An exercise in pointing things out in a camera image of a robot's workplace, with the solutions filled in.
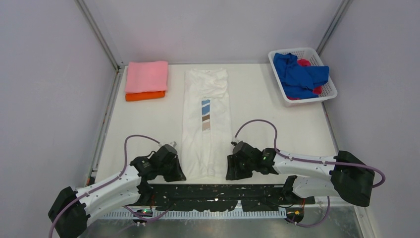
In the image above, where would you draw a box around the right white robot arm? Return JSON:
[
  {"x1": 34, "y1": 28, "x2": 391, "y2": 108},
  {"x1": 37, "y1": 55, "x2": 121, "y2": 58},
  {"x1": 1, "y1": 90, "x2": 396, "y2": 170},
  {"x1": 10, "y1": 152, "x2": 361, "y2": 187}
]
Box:
[{"x1": 226, "y1": 141, "x2": 375, "y2": 207}]

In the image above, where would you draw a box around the folded orange t shirt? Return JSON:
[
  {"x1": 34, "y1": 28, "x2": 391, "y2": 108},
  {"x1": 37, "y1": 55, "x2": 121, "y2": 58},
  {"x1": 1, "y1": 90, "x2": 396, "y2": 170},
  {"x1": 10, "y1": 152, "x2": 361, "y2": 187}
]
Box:
[{"x1": 125, "y1": 91, "x2": 166, "y2": 102}]

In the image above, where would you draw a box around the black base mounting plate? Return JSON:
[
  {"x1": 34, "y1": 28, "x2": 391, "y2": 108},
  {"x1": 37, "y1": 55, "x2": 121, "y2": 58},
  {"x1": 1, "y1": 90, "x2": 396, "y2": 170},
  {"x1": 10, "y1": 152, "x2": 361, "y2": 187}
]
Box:
[{"x1": 134, "y1": 184, "x2": 315, "y2": 212}]

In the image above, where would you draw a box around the white slotted cable duct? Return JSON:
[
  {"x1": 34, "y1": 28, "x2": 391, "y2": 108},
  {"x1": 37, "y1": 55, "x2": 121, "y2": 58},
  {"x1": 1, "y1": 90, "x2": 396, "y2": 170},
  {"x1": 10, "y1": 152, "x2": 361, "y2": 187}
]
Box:
[{"x1": 101, "y1": 208, "x2": 286, "y2": 220}]

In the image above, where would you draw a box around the white plastic basket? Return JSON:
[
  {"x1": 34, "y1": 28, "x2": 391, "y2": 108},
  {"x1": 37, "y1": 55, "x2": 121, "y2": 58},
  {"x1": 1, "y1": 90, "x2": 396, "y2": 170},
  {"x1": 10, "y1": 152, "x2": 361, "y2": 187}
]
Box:
[{"x1": 268, "y1": 48, "x2": 337, "y2": 107}]

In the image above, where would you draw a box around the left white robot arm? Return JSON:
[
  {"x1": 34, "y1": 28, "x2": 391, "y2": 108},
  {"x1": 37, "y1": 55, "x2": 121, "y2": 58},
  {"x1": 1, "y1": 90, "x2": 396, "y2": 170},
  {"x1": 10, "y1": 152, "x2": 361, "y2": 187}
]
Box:
[{"x1": 48, "y1": 144, "x2": 186, "y2": 238}]

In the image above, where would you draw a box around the folded pink t shirt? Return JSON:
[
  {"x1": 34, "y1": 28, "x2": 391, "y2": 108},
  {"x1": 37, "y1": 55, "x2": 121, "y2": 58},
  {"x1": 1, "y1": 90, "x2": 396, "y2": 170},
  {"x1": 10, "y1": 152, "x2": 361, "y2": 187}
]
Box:
[{"x1": 125, "y1": 60, "x2": 168, "y2": 94}]

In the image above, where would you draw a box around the blue t shirt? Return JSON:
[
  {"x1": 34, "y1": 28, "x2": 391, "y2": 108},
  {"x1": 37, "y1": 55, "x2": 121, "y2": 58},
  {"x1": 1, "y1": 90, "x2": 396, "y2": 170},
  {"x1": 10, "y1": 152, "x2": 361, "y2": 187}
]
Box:
[{"x1": 273, "y1": 53, "x2": 329, "y2": 100}]

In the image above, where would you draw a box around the white printed t shirt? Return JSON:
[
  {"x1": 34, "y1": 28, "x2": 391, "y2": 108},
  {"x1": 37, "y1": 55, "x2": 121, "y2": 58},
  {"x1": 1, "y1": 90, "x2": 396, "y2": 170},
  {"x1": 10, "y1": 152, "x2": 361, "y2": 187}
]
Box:
[{"x1": 180, "y1": 68, "x2": 233, "y2": 180}]

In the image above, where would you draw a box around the red t shirt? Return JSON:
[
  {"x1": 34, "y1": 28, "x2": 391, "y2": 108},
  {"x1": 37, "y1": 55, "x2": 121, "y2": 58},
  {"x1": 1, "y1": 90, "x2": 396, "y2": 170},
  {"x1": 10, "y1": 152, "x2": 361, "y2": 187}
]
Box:
[{"x1": 283, "y1": 59, "x2": 329, "y2": 100}]

